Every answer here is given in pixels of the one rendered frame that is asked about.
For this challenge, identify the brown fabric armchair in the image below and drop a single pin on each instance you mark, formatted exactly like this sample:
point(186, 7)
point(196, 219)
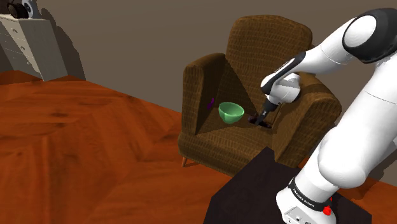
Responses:
point(263, 49)

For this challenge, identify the dark robot stand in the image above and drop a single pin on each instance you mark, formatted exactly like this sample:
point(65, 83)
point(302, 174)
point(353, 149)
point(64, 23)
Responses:
point(248, 192)

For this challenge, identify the dark purple eggplant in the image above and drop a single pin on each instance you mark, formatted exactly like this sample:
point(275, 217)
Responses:
point(267, 124)

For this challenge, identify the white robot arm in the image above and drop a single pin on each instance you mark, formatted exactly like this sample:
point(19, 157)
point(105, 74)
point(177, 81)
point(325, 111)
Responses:
point(353, 130)

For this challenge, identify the green bowl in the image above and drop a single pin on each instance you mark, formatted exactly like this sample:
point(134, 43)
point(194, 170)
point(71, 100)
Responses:
point(230, 112)

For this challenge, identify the white chest of drawers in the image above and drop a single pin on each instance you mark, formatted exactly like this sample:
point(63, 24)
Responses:
point(34, 46)

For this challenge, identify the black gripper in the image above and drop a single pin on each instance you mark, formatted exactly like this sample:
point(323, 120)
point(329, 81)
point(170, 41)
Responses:
point(266, 112)

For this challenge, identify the small purple object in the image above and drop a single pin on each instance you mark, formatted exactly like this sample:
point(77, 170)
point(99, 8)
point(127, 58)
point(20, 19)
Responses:
point(210, 104)

